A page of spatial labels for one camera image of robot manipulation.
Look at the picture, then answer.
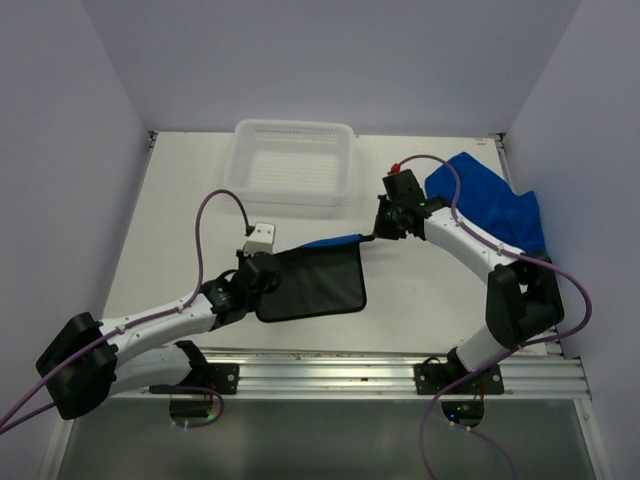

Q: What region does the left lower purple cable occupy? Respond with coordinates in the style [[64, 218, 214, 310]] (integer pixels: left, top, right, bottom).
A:
[[167, 384, 226, 429]]

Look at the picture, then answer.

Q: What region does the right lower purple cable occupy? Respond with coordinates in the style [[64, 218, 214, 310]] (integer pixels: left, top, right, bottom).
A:
[[418, 369, 519, 480]]

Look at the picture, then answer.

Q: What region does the purple cable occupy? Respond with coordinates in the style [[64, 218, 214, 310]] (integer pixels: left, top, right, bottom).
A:
[[0, 188, 254, 436], [418, 369, 519, 480], [397, 153, 592, 401], [167, 384, 226, 429]]

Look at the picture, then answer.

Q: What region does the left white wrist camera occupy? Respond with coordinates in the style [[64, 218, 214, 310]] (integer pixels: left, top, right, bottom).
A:
[[242, 222, 276, 256]]

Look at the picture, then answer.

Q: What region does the left black base bracket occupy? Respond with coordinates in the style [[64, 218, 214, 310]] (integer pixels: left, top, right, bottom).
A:
[[149, 363, 240, 395]]

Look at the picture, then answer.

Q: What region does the right black base bracket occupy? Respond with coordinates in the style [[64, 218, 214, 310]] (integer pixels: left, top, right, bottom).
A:
[[413, 357, 505, 396]]

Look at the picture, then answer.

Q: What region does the blue towel with black trim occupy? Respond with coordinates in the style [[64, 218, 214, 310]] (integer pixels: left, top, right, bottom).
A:
[[256, 234, 367, 323]]

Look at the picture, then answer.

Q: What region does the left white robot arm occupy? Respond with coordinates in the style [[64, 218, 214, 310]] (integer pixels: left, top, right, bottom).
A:
[[36, 253, 280, 420]]

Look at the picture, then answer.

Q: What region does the white plastic mesh basket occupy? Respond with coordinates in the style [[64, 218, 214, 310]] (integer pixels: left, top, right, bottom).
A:
[[224, 119, 355, 207]]

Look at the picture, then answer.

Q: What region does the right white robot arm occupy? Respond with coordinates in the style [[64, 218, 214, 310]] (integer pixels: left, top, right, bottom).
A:
[[373, 170, 564, 393]]

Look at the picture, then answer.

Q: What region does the aluminium mounting rail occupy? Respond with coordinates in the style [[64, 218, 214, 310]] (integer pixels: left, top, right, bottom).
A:
[[139, 349, 591, 401]]

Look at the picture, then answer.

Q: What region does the crumpled blue towel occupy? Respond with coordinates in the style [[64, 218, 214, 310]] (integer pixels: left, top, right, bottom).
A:
[[424, 152, 552, 268]]

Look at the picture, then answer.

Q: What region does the black base bracket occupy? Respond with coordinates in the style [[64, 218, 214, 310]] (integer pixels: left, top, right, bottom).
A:
[[149, 363, 240, 395], [413, 357, 505, 396]]

